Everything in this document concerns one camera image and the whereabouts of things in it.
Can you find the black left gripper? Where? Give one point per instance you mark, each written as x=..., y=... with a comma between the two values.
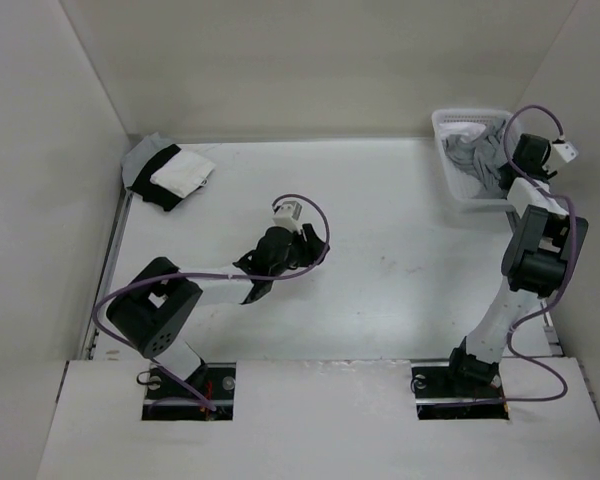
x=312, y=249

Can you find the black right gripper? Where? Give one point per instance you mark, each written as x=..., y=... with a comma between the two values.
x=543, y=172

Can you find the grey tank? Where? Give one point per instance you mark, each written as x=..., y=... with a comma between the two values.
x=480, y=158
x=135, y=160

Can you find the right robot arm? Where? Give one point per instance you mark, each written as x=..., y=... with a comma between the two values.
x=538, y=263

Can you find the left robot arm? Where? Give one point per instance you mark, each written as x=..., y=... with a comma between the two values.
x=151, y=311

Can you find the white tank top in basket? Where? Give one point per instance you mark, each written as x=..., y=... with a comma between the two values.
x=466, y=131

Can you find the folded white tank top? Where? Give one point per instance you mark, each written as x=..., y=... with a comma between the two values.
x=185, y=173

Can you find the folded black tank top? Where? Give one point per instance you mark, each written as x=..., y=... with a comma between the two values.
x=153, y=193

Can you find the folded grey tank top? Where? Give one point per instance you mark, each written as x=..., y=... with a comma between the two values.
x=135, y=160

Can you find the white plastic laundry basket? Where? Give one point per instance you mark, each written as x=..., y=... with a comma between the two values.
x=463, y=188

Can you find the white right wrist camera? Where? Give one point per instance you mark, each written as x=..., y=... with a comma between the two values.
x=565, y=152

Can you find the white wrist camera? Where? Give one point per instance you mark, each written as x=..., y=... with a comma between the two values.
x=287, y=215
x=565, y=152

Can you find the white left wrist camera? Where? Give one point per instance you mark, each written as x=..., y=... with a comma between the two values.
x=287, y=215

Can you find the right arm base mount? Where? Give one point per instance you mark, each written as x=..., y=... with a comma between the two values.
x=440, y=397

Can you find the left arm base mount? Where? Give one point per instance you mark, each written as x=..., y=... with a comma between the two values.
x=166, y=400

